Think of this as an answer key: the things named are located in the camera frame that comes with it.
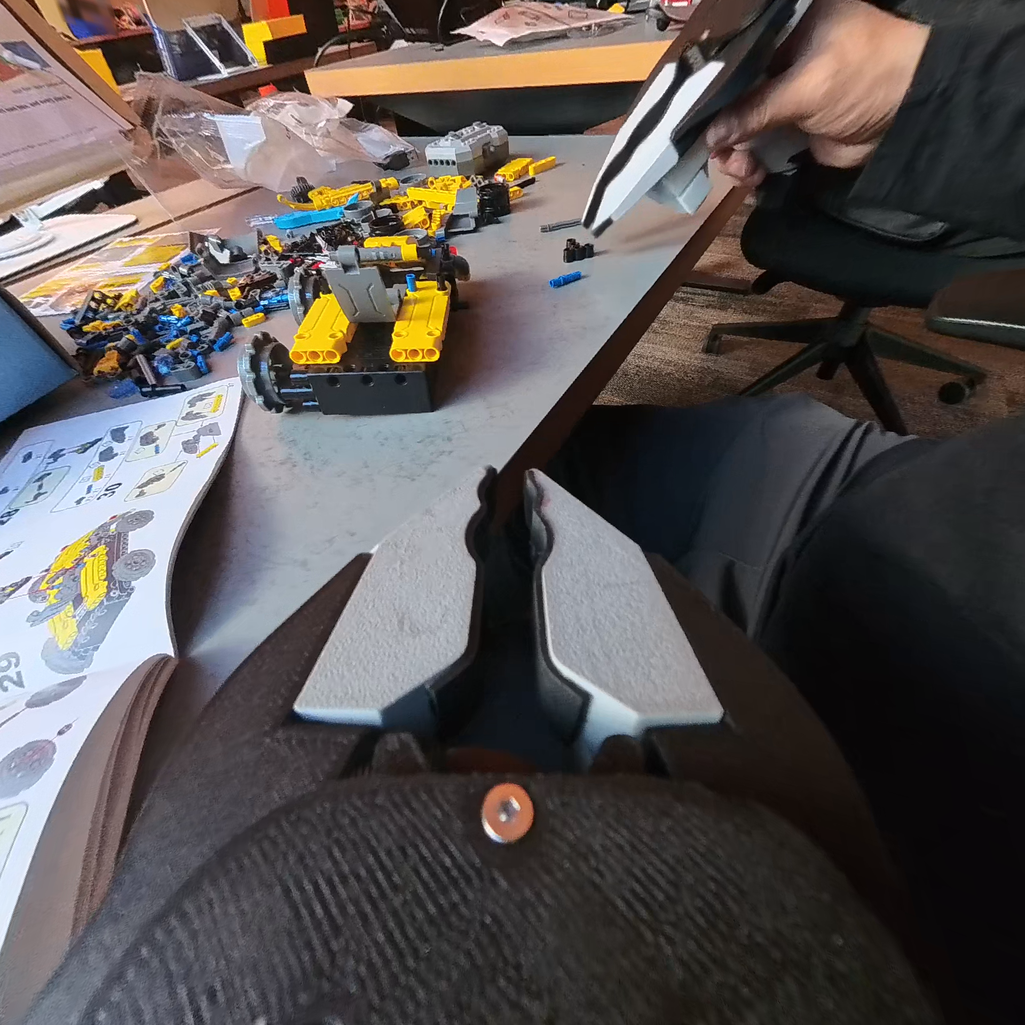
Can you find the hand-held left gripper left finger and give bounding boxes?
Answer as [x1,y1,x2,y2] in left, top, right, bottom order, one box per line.
[294,473,485,736]

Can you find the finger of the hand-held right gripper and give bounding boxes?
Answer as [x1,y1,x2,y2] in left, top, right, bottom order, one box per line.
[580,61,693,238]
[596,61,730,225]

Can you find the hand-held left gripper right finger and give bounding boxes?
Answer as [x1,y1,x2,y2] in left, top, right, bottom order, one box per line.
[526,470,727,768]

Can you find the instruction booklet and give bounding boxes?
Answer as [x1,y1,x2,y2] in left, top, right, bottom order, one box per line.
[1,377,246,949]

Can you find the yellow black brick vehicle model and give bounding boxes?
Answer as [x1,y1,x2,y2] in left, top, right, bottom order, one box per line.
[238,238,472,417]

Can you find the pile of brick parts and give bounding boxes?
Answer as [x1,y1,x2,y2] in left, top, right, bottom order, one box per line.
[61,153,562,401]

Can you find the person's right forearm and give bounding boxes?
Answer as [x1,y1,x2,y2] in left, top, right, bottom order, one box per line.
[841,1,1025,254]

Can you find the grey desk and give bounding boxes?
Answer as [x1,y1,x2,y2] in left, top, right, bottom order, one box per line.
[1,129,746,1025]

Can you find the person's right hand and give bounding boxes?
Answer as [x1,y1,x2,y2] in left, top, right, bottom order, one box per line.
[705,1,933,193]

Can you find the papers on table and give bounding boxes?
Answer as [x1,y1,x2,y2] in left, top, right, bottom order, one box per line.
[454,1,637,49]

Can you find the grey battery box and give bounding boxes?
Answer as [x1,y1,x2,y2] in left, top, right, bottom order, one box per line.
[423,124,512,177]

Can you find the wooden edged table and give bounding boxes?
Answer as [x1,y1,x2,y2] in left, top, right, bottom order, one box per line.
[305,9,693,137]

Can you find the black chair base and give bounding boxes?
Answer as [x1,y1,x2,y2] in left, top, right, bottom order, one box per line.
[702,161,1025,437]

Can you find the crumpled clear plastic bag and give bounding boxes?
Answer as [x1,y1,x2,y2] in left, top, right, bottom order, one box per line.
[129,73,421,196]

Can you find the blue cardboard box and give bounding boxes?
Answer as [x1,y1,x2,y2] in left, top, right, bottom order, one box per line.
[1,289,81,425]

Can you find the yellow printed sheet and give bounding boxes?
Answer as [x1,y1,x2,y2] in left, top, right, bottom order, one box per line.
[13,233,190,317]

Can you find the white flat tray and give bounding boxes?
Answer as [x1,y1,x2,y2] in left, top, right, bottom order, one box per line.
[1,209,140,269]

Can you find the document stand with paper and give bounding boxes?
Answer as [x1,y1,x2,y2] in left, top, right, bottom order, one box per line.
[1,1,145,217]

